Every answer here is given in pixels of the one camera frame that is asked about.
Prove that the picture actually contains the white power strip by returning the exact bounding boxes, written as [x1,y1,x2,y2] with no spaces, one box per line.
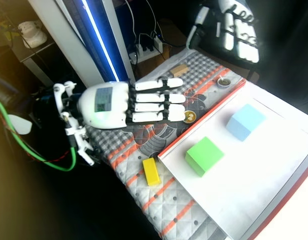
[128,37,164,64]

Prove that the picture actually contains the white shoe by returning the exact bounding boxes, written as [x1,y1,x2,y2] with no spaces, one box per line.
[18,20,48,49]

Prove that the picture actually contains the white tray with red rim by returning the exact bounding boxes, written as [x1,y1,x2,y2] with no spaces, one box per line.
[157,78,308,240]

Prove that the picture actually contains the blue foam cube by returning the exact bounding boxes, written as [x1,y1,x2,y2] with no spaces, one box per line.
[225,103,267,143]

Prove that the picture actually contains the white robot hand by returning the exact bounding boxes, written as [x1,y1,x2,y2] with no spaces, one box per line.
[77,77,187,130]
[186,0,261,65]

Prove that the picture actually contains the yellow rectangular block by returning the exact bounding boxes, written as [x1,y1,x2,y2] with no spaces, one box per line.
[142,157,161,187]

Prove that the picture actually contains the wooden rectangular block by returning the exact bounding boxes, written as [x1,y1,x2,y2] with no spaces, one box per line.
[169,63,189,77]

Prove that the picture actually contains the grey shelf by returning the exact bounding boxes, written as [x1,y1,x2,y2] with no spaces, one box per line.
[11,37,57,86]

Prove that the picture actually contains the white post with blue light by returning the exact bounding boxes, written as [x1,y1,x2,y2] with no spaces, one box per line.
[28,0,137,88]

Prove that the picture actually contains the grey quilt with bear print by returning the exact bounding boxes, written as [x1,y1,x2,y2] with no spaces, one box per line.
[86,48,247,240]

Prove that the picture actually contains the green foam cube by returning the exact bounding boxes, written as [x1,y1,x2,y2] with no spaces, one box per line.
[185,136,225,178]

